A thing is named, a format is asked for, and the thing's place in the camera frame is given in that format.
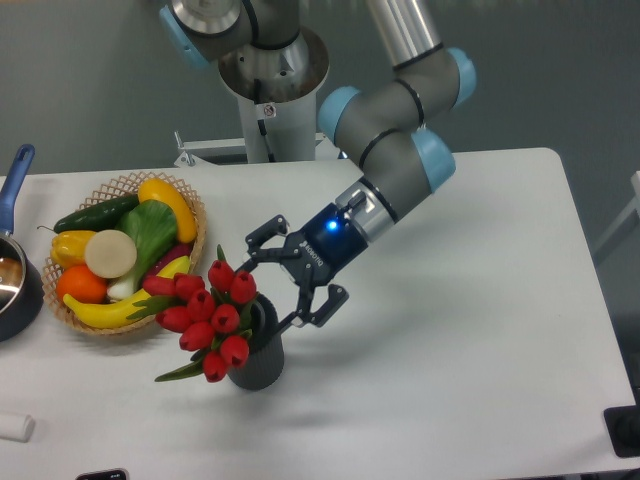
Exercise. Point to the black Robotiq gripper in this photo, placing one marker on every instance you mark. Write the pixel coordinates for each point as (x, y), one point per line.
(312, 255)

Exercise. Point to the red tulip bouquet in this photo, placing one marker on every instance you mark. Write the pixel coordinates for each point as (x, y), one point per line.
(212, 315)

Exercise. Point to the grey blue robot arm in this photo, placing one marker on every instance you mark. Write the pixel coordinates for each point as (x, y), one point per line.
(383, 133)

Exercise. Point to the dark grey ribbed vase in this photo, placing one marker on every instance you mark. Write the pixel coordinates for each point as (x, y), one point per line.
(266, 358)

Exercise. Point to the purple eggplant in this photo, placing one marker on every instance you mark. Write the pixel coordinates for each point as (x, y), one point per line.
(175, 252)

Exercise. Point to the green leafy bok choy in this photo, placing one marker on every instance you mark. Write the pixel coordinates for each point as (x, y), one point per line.
(152, 226)

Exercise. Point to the yellow squash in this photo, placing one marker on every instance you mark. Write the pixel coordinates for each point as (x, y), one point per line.
(164, 192)

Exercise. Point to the round beige onion slice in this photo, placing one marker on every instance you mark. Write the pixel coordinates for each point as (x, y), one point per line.
(110, 254)

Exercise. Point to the yellow banana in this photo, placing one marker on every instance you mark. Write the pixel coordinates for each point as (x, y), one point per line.
(112, 316)

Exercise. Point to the woven wicker basket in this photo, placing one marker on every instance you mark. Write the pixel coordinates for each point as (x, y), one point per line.
(118, 187)

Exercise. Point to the green cucumber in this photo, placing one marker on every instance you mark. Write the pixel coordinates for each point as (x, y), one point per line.
(101, 216)

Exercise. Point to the orange fruit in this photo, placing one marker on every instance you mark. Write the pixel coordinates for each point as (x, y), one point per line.
(82, 284)

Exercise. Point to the yellow bell pepper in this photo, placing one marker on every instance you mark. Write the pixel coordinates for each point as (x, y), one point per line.
(68, 248)

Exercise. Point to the smartphone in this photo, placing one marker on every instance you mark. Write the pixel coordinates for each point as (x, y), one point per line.
(106, 474)

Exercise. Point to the white cylinder object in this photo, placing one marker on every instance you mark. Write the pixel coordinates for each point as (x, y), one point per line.
(16, 427)

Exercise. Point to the black device at table edge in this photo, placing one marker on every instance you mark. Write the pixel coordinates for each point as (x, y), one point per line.
(623, 429)

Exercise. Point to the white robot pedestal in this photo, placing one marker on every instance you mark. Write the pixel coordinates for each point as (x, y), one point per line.
(276, 93)

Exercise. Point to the dark pot with blue handle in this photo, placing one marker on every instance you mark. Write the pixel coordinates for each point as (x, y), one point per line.
(21, 285)

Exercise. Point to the white frame at right edge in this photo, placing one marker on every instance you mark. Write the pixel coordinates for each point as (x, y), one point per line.
(621, 227)

